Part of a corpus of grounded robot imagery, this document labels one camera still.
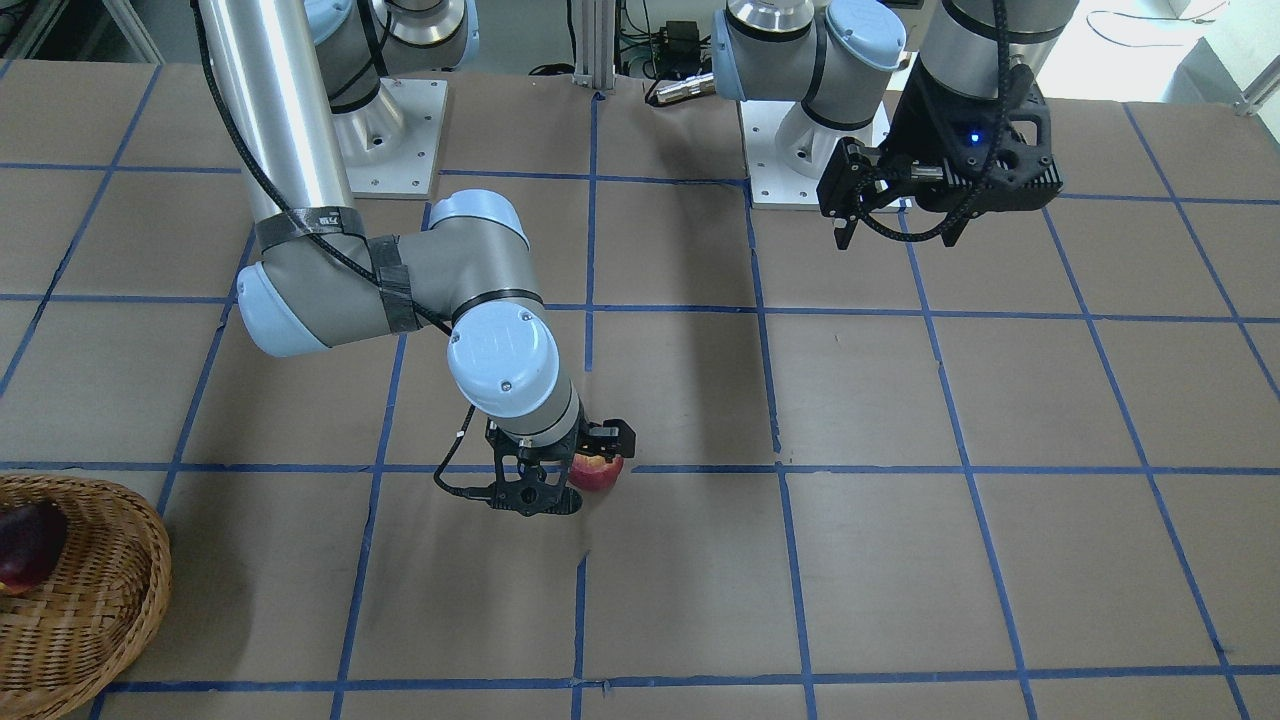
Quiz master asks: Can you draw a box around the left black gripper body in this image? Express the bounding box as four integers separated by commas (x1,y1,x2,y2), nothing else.
879,65,1062,213

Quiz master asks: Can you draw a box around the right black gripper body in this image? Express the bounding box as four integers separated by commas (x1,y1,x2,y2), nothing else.
485,405,586,518

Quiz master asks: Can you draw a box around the red yellow apple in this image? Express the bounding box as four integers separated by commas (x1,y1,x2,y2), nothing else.
568,454,625,492

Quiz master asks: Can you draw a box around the dark red apple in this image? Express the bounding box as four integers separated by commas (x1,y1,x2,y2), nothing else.
1,498,69,596

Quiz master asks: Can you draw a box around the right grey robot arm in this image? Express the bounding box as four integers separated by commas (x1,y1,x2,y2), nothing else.
193,1,609,515

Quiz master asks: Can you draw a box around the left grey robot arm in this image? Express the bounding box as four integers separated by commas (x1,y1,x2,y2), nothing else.
710,1,1076,250

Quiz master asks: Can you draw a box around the woven wicker basket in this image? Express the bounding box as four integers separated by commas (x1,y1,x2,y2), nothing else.
1,471,173,719

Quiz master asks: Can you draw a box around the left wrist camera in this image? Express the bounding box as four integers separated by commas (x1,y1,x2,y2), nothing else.
815,136,902,219

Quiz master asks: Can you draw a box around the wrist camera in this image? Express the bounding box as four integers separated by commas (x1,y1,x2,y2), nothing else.
580,419,637,462
815,136,902,219

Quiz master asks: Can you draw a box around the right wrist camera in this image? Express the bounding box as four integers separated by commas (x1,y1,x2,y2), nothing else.
580,419,637,462

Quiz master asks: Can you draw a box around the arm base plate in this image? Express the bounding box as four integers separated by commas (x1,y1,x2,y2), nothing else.
739,101,890,211
332,78,449,200

